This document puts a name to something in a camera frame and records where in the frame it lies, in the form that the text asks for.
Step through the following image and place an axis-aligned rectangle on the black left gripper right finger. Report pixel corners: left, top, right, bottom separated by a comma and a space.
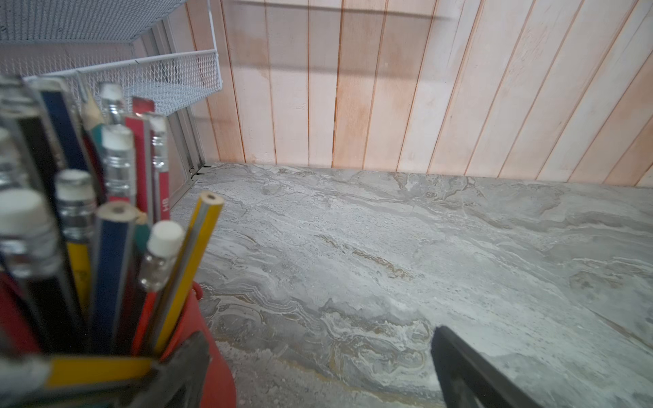
431, 326, 540, 408

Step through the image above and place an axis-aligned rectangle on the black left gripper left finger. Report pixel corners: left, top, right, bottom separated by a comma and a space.
118, 333, 211, 407

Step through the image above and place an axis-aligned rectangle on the red pencil cup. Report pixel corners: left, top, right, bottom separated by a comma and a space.
160, 282, 236, 408

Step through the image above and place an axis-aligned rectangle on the horizontal yellow pencil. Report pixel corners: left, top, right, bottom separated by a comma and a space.
0, 354, 155, 394

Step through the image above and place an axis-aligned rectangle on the yellow striped pencil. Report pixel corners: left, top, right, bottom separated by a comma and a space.
148, 190, 224, 356

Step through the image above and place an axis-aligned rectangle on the red pencil with eraser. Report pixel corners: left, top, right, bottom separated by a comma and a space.
129, 220, 185, 356

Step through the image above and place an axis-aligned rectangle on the black pencil with eraser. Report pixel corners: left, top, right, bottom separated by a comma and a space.
1, 188, 84, 354

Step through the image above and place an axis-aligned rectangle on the yellow pencil with eraser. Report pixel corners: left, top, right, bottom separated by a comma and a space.
54, 169, 97, 316

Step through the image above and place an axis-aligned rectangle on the red pencil silver ferrule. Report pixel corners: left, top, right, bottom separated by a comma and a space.
101, 124, 137, 205

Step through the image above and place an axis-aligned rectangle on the dark blue tall pencil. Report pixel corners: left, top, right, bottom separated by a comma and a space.
27, 76, 92, 171

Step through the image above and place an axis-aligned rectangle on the white mesh wall shelf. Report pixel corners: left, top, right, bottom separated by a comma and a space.
1, 1, 222, 116

